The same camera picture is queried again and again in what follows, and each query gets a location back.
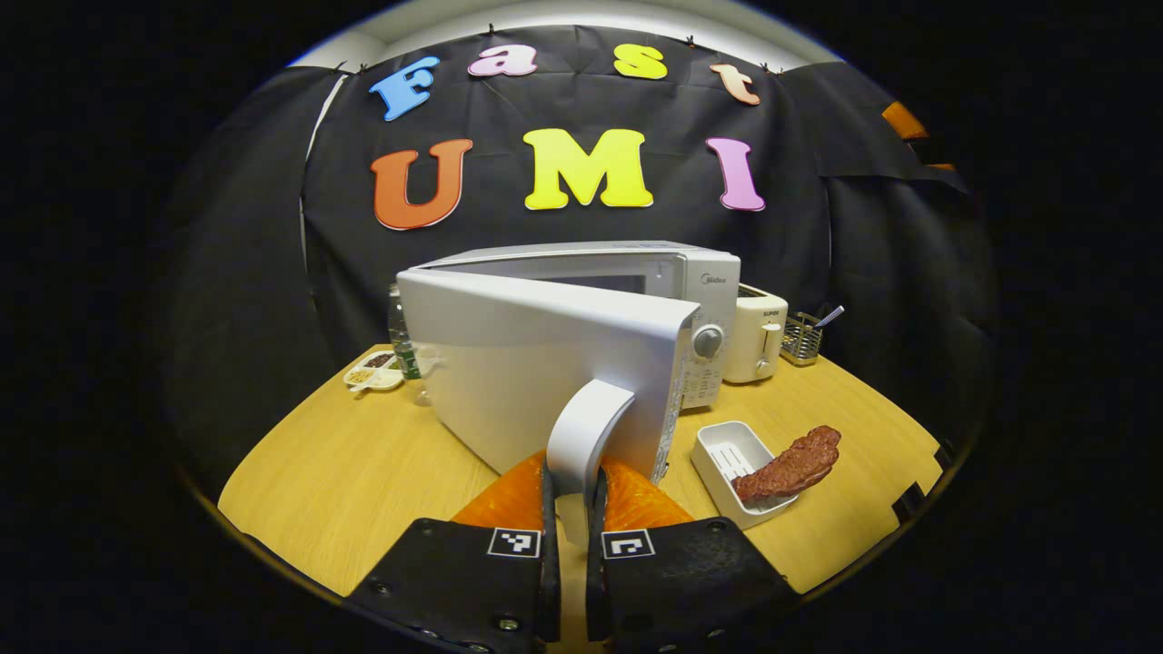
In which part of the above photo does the wire mesh basket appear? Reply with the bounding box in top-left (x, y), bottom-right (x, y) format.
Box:
top-left (781, 312), bottom-right (824, 367)

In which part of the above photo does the white ribbed tray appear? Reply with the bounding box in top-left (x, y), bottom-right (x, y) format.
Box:
top-left (691, 421), bottom-right (800, 530)

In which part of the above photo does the white toaster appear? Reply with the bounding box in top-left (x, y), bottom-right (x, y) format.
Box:
top-left (722, 283), bottom-right (790, 384)

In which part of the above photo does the black backdrop cloth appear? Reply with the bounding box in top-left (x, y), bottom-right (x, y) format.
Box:
top-left (159, 23), bottom-right (1000, 491)

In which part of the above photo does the clear plastic bottle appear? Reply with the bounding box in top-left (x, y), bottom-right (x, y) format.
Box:
top-left (389, 283), bottom-right (423, 381)

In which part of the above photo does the white microwave oven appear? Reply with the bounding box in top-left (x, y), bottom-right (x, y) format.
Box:
top-left (397, 241), bottom-right (741, 498)

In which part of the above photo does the brown steak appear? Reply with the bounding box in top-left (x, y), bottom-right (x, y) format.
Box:
top-left (731, 425), bottom-right (842, 508)

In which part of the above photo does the white divided snack dish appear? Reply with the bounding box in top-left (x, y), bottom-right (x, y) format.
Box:
top-left (343, 351), bottom-right (405, 393)

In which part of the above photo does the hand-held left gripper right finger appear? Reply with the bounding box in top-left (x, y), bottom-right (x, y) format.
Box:
top-left (586, 457), bottom-right (801, 654)

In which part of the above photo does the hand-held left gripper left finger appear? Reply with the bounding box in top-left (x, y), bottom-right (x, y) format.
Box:
top-left (348, 450), bottom-right (562, 654)

